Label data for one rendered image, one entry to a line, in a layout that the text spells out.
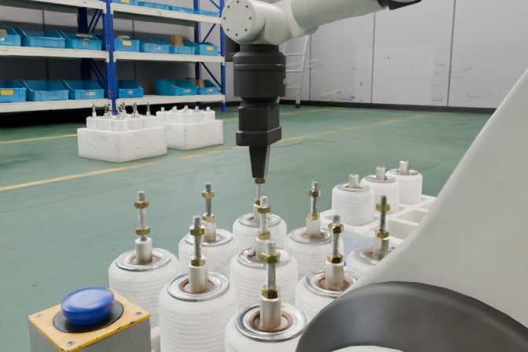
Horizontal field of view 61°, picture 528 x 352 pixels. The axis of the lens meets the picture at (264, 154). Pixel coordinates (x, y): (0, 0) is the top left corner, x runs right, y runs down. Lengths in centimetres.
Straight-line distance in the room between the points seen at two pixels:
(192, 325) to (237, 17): 44
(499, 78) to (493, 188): 664
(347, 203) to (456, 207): 83
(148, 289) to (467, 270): 49
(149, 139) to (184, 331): 243
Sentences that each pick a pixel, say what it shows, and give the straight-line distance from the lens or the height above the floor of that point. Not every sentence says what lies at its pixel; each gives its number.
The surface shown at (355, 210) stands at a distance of 102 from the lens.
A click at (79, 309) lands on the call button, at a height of 33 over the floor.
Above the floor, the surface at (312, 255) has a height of 24.
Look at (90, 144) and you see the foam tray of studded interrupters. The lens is 297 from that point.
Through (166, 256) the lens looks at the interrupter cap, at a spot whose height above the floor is 25.
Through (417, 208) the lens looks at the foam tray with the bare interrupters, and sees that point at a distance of 119.
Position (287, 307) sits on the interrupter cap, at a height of 25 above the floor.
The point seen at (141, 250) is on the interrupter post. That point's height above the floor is 27.
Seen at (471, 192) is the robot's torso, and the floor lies 46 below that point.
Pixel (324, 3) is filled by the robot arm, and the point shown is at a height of 61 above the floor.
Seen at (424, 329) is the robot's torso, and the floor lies 41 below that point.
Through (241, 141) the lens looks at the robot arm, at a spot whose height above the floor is 40.
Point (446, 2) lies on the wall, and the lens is 711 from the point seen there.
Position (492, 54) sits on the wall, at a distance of 686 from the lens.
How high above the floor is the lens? 50
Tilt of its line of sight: 10 degrees down
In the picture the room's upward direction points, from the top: straight up
